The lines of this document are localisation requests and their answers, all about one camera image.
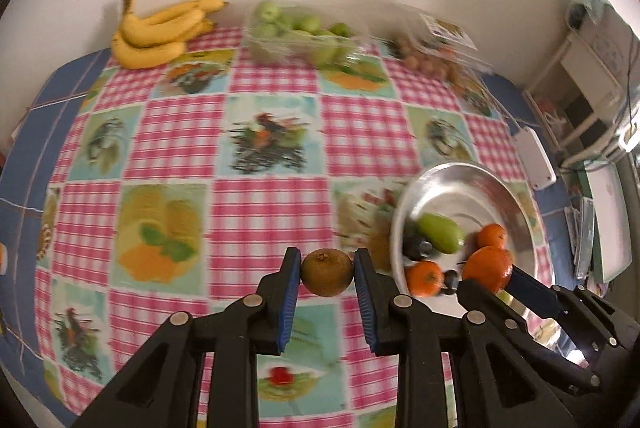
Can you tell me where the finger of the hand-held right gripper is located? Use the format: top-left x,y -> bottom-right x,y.
506,266 -> 635,355
457,280 -> 601,396

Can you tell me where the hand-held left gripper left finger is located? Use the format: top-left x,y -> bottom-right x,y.
72,247 -> 303,428

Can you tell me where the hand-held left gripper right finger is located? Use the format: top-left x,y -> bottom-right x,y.
354,248 -> 578,428

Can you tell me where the small orange tangerine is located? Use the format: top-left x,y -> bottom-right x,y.
461,246 -> 514,295

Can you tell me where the small brown kiwi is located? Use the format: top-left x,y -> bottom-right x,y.
300,248 -> 355,297

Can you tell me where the medium orange tangerine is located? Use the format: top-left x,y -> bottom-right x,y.
476,224 -> 508,251

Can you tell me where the large orange tangerine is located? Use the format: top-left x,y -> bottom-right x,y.
405,260 -> 446,297

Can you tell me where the large green guava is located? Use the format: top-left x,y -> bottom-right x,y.
416,213 -> 466,255

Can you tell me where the round steel plate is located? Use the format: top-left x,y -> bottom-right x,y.
390,163 -> 536,324

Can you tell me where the pink checkered printed tablecloth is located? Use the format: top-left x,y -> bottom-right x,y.
32,25 -> 553,428

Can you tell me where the white and green flat box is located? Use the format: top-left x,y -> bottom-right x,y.
582,158 -> 633,281

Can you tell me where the white power strip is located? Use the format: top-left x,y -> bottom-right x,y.
515,128 -> 557,191

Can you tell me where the pack of green apples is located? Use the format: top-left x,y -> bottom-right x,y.
242,0 -> 373,68

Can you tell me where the white patterned storage box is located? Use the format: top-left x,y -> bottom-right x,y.
575,5 -> 640,78

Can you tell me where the yellow banana bunch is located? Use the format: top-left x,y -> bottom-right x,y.
111,0 -> 230,69

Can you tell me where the teal cloth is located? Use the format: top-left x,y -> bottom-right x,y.
569,0 -> 610,28

